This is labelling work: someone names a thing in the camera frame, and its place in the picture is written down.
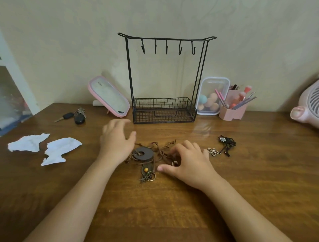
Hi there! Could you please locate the clear plastic container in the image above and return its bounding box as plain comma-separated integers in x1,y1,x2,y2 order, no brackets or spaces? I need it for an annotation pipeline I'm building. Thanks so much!
196,76,231,116

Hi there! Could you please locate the person's right forearm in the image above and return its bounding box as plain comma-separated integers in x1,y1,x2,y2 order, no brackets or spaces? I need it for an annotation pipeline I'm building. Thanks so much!
204,177,293,242

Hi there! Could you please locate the black wire jewelry stand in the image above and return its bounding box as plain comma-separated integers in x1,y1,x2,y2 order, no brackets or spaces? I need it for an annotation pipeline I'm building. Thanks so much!
117,33,217,124

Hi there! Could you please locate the pink framed table mirror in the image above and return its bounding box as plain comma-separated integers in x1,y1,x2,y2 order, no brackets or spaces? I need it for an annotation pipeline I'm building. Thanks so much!
87,75,131,118

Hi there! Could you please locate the grey purple pencil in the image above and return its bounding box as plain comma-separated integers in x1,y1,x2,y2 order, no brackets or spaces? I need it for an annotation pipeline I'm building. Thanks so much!
231,96,257,110

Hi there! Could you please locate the black cord flower pendant necklace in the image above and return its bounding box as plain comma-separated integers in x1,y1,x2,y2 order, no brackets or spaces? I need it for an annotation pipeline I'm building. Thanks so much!
207,135,237,158

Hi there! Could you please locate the brown cord leaf pendant necklace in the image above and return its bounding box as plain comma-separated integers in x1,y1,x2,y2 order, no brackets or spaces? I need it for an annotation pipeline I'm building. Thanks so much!
138,161,157,184

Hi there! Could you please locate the white crumpled paper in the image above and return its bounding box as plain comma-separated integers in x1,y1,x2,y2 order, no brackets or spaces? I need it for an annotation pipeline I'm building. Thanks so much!
8,133,51,153
41,137,83,167

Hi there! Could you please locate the pink brush holder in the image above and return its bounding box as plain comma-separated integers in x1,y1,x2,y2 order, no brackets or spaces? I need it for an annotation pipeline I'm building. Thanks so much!
219,89,248,122

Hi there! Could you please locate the person's left hand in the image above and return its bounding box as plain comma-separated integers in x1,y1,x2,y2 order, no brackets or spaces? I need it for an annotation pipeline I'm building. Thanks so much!
97,118,137,166

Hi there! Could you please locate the person's left forearm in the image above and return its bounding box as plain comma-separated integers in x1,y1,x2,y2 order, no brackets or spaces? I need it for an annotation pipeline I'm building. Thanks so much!
24,156,114,242

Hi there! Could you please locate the person's right hand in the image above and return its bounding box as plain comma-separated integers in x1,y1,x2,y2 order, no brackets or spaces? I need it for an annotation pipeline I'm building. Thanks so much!
157,140,225,192

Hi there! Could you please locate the pink pen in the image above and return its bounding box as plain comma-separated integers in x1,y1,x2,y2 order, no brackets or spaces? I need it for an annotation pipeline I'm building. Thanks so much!
219,91,229,109
215,89,226,108

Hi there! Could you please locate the black headed car key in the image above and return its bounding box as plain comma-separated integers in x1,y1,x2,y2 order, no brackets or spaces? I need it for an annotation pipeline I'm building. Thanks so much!
54,112,74,123

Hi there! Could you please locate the pink pig shaped desk fan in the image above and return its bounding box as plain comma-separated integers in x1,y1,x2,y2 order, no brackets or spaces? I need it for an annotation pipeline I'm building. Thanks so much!
290,79,319,129

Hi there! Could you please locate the brown cord ring pendant necklace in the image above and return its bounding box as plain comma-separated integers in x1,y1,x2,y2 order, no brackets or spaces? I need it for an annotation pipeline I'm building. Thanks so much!
124,139,180,168

